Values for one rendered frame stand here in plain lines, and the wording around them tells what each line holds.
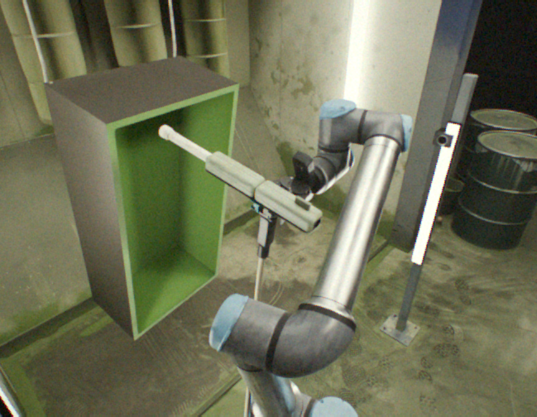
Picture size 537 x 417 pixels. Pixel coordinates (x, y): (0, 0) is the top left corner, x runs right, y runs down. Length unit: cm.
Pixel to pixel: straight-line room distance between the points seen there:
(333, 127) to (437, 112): 193
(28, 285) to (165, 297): 94
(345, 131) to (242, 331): 55
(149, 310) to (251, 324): 149
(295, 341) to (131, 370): 189
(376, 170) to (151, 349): 200
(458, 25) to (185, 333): 257
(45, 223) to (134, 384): 117
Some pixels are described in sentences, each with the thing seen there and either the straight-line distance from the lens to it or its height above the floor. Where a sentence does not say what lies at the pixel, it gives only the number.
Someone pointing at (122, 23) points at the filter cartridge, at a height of 176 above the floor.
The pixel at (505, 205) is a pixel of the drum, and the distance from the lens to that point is 349.
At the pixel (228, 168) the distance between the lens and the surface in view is 85.
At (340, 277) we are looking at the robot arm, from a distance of 74.
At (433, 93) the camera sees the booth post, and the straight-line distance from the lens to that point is 285.
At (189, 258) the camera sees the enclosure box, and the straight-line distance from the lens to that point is 240.
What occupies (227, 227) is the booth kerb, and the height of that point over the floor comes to 11.
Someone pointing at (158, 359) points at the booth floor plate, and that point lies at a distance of 251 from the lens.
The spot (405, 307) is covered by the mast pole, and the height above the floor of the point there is 23.
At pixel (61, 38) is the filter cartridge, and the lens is 248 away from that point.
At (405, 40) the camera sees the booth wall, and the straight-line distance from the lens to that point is 290.
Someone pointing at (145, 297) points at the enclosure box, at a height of 49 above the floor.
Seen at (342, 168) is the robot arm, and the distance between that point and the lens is 103.
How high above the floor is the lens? 200
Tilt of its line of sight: 32 degrees down
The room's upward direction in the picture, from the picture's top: straight up
